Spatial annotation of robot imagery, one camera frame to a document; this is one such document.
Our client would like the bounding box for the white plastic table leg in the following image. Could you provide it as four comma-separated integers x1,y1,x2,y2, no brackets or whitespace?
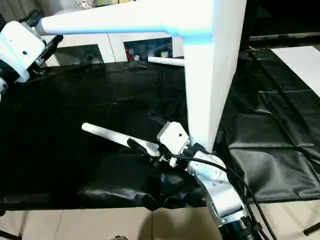
82,122,163,157
37,0,216,38
147,56,186,67

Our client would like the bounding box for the white plastic table top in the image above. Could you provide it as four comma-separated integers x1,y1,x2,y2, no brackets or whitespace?
184,0,247,151

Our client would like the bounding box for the black work mat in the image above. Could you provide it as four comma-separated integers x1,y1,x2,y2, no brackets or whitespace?
0,47,320,210

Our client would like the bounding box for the white cabinet with glass doors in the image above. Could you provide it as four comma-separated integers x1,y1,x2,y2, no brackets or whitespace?
50,0,186,66

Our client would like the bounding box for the white side table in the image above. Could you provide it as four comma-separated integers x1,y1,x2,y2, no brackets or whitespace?
270,46,320,98

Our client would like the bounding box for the black stand leg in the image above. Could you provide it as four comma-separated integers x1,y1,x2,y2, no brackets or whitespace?
303,223,320,238

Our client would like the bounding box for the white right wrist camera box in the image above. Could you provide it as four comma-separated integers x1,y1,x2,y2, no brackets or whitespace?
156,121,191,168

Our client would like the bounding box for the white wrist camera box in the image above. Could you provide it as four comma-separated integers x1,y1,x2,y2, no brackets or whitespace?
0,21,47,83
156,121,191,168

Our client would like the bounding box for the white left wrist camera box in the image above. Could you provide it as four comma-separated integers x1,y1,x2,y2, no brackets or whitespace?
0,21,47,83

